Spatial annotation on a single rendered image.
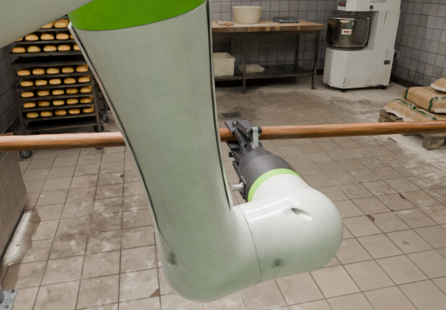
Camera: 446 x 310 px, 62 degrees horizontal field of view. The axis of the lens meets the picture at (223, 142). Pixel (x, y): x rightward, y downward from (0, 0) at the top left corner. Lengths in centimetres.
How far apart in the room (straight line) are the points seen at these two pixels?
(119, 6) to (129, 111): 9
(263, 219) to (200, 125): 17
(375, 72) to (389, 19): 71
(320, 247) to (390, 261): 192
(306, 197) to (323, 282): 168
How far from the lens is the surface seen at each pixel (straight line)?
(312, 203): 47
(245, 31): 507
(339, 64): 548
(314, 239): 46
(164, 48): 29
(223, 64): 522
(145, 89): 30
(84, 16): 29
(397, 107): 428
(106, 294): 210
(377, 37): 566
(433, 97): 403
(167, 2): 28
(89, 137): 77
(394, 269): 233
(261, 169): 56
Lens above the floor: 144
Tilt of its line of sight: 23 degrees down
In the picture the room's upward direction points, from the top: straight up
